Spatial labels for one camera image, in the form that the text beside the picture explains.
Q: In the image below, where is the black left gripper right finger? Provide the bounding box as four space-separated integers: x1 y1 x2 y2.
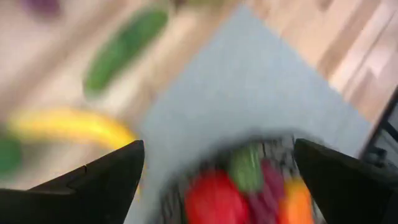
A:
294 138 398 224

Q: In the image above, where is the grey woven placemat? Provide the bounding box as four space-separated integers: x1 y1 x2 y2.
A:
124 5 374 224

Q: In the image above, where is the green apple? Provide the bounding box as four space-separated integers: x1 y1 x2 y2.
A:
229 145 265 193

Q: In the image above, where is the green lime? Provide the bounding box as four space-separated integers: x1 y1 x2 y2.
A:
0 136 22 177

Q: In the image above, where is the orange round fruit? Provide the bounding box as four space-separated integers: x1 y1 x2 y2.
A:
277 177 315 224

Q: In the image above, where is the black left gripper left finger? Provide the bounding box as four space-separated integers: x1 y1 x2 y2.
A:
0 139 146 224

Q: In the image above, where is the purple onion braid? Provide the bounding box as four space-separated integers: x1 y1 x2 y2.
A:
20 0 62 17

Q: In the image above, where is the purple grape bunch with leaf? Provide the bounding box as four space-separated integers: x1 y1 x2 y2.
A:
248 159 286 224

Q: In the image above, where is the green cucumber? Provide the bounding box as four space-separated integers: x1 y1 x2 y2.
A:
83 8 169 98

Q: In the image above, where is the black table frame rail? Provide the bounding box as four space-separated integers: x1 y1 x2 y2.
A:
359 88 398 170

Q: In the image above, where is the dark wicker basket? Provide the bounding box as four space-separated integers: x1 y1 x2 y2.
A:
157 133 328 224

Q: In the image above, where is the yellow banana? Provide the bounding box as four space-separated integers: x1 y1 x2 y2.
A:
7 108 137 151

